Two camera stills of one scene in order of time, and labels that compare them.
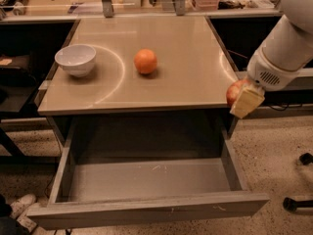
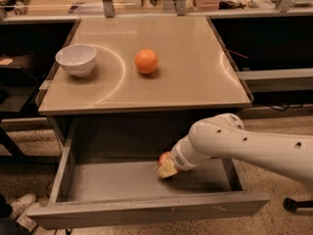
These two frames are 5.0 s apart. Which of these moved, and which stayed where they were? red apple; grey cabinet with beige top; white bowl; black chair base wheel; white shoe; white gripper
Moved: white gripper; red apple
Stayed: white bowl; grey cabinet with beige top; black chair base wheel; white shoe
